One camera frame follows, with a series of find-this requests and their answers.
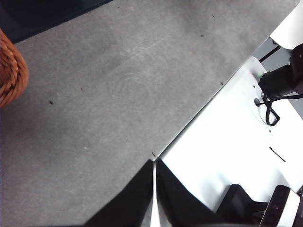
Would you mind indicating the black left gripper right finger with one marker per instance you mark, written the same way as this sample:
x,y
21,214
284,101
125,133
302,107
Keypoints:
x,y
180,203

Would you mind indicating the brown wicker basket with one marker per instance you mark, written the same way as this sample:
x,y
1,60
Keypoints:
x,y
11,75

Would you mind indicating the black front camera on stand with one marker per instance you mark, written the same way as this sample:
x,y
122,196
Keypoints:
x,y
277,208

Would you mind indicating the thin black pin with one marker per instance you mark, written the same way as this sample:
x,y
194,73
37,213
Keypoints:
x,y
277,154

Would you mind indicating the white panel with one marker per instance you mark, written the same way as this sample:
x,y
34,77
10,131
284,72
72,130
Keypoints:
x,y
291,26

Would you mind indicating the black rectangular tray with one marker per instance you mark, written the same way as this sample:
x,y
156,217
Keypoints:
x,y
35,16

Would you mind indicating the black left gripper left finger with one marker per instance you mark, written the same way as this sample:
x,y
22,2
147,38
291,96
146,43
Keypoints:
x,y
127,201

